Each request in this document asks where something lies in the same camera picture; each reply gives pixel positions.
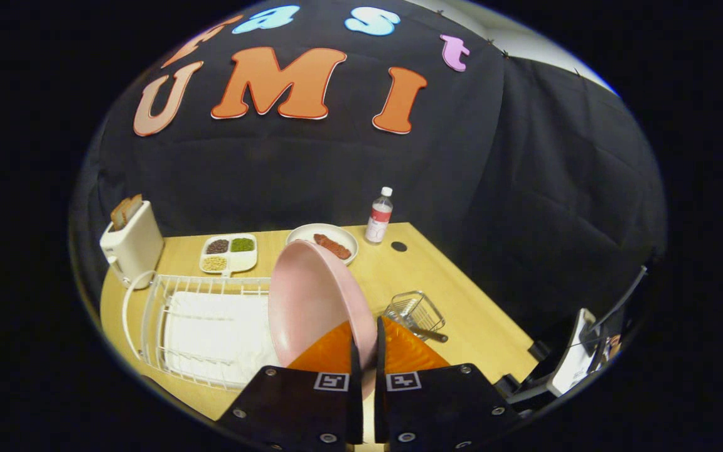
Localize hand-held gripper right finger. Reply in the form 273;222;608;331
374;316;522;452

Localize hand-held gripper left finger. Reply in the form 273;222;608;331
217;320;365;452

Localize wooden handled spoon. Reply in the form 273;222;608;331
408;323;449;343

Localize metal wire basket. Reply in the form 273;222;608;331
383;291;447;342

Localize pink plate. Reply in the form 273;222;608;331
267;239;380;397

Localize white wire dish rack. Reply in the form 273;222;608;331
122;271;287;391

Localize beige plate with meat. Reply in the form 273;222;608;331
286;223;359;266

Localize white four-compartment snack dish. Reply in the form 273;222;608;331
200;234;258;277

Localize white drip tray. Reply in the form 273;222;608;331
164;292;281;384

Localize red meat piece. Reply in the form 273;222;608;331
313;234;352;260

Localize clear bottle with red label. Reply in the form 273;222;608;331
365;186;394;244

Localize white and black device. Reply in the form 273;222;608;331
547;306;599;397

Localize black backdrop cloth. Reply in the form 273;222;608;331
70;0;668;352

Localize white toaster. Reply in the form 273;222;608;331
99;201;165;289

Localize toast slices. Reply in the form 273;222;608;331
110;194;144;230

